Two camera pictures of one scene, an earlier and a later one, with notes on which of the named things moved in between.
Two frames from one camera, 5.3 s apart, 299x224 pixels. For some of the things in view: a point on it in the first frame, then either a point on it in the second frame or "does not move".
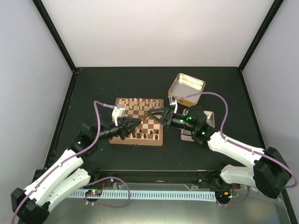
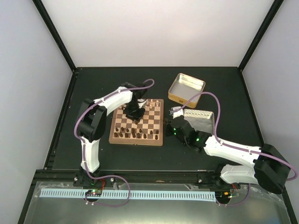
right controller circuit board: (223, 195) does not move
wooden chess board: (150, 132) does not move
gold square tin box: (184, 85) does not move
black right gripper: (167, 111) -> (167, 131)
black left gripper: (123, 128) -> (137, 117)
